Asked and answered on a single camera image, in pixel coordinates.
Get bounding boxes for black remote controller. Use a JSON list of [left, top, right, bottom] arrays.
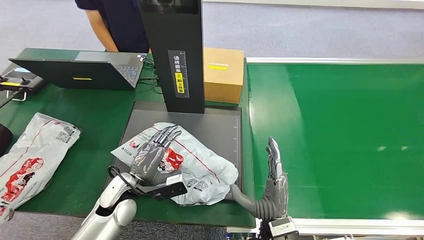
[[0, 67, 47, 102]]

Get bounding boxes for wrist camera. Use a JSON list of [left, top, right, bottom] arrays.
[[145, 174, 188, 202], [267, 216, 300, 240]]

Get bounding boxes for black rounded object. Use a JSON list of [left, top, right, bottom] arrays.
[[0, 123, 14, 157]]

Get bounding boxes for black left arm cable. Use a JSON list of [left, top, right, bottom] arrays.
[[107, 165, 157, 197]]

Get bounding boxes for green conveyor belt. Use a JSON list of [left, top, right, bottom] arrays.
[[226, 57, 424, 238]]

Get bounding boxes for black open laptop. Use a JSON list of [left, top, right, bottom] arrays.
[[8, 50, 147, 91]]

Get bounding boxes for brown cardboard box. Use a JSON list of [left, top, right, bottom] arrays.
[[203, 47, 245, 105]]

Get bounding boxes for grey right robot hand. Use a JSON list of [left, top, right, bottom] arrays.
[[229, 136, 290, 222]]

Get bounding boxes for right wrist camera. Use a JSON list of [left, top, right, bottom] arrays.
[[267, 216, 300, 240]]

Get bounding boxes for grey mailer bag long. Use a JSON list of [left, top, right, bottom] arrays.
[[0, 112, 82, 224]]

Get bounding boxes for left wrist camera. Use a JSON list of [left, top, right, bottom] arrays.
[[145, 174, 188, 202]]

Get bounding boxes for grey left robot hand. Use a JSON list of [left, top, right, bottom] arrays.
[[130, 124, 183, 187]]

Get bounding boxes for black inbound scanner machine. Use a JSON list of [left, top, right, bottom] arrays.
[[112, 0, 244, 202]]

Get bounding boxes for black laptop cables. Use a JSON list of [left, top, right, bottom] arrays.
[[137, 54, 164, 96]]

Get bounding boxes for person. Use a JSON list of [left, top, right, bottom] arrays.
[[74, 0, 151, 54]]

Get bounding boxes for green table mat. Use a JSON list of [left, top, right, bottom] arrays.
[[0, 47, 257, 229]]

